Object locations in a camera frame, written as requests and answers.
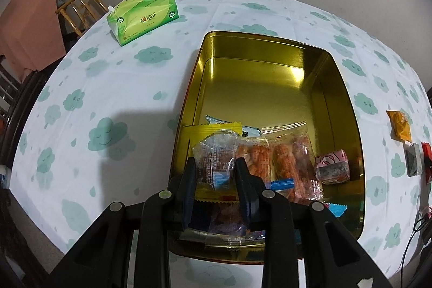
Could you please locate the grey snack packet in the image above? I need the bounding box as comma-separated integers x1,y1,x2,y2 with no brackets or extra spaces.
403,142,423,177

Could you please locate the green tissue pack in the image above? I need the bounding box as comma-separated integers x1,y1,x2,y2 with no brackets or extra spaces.
106,0,179,46

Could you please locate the cloud print tablecloth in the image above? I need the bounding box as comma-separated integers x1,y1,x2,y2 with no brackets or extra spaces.
8,0,432,288

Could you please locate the light blue snack packet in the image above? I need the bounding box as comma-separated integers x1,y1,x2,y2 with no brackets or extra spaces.
205,115,234,125

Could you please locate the blue and silver snack packet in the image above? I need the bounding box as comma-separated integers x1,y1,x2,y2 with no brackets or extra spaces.
184,204,248,243

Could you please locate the clear packet of orange snacks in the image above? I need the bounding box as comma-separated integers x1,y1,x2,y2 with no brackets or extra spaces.
236,121,325,205

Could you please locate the yellow snack packet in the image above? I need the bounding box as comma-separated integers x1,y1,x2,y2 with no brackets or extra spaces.
182,122,244,208

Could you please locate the clear packet of brown snack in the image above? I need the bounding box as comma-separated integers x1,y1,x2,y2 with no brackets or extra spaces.
192,129,244,191

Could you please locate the red snack packet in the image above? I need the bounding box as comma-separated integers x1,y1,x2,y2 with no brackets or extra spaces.
421,142,432,185

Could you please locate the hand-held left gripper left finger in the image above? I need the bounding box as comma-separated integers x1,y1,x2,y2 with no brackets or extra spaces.
44,157,198,288

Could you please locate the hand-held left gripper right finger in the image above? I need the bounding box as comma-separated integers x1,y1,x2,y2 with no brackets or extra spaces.
234,158,394,288

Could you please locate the orange snack packet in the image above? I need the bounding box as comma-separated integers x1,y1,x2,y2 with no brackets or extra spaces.
386,110,413,142

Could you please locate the pink wrapped cake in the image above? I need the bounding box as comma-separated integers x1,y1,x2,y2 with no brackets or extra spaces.
315,149,352,185

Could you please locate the blue white candy packet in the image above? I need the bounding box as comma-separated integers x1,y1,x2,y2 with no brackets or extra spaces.
266,177,296,191
326,202,348,217

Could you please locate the dark wooden bench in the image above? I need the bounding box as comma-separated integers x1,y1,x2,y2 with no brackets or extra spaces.
0,55,43,143

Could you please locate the pink cloth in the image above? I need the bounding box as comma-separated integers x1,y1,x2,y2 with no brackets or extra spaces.
0,0,66,81

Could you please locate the black cable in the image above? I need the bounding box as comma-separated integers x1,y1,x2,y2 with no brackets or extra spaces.
401,207,432,288

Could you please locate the wooden chair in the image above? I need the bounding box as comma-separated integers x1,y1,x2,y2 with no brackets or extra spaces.
55,0,109,37

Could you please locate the gold metal tin box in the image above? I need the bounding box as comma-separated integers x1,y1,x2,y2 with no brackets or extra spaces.
168,31,367,265

